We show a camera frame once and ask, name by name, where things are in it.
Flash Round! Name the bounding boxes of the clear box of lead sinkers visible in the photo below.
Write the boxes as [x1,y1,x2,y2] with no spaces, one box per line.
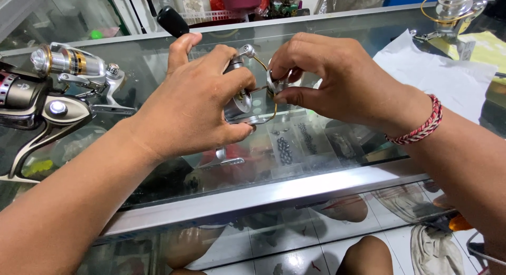
[266,112,382,180]

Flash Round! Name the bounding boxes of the white plastic basket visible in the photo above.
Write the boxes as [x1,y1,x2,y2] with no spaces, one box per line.
[179,9,250,26]

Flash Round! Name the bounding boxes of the silver fishing reel black knob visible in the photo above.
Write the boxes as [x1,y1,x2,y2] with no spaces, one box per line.
[157,5,279,171]

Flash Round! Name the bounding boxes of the dark grey large fishing reel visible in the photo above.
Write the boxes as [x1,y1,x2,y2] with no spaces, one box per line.
[0,61,95,185]

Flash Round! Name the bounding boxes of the white paper sheet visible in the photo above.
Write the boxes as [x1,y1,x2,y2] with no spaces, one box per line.
[372,29,499,125]

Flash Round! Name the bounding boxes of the glass display case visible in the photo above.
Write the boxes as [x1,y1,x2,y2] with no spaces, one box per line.
[0,0,506,275]

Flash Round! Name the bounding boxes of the yellow paper sheet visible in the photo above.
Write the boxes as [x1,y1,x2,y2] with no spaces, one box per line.
[438,31,506,86]

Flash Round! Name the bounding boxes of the silver gold fishing reel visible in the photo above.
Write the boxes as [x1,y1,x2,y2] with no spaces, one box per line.
[30,42,137,116]

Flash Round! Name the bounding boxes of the red white braided bracelet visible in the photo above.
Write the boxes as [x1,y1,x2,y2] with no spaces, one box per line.
[385,94,443,145]

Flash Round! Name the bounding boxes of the orange object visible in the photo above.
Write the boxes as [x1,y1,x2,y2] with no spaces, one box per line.
[448,214,474,232]

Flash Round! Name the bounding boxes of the silver reel with gold bail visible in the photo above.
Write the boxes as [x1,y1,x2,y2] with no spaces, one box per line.
[410,0,489,44]

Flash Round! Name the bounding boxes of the clear plastic bag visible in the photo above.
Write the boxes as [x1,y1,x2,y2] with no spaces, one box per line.
[315,0,391,15]

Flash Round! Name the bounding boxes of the silver reel spool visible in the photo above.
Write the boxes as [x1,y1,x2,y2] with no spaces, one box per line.
[266,67,302,98]

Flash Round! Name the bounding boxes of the yellow green soft lure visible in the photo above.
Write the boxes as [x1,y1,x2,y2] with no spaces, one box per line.
[21,159,54,177]

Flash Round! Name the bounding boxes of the person's knee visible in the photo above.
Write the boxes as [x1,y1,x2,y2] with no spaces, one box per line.
[335,235,395,275]

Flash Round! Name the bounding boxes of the person's left hand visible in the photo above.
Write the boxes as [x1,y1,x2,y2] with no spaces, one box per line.
[130,33,257,163]

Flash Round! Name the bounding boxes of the black fishing rods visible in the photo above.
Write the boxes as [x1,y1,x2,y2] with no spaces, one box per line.
[124,0,159,34]

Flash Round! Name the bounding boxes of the grey cloth rag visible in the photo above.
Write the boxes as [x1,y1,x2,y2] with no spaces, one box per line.
[410,225,466,275]

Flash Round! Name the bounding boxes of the person's right hand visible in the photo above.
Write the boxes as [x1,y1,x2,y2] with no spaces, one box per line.
[269,32,429,137]

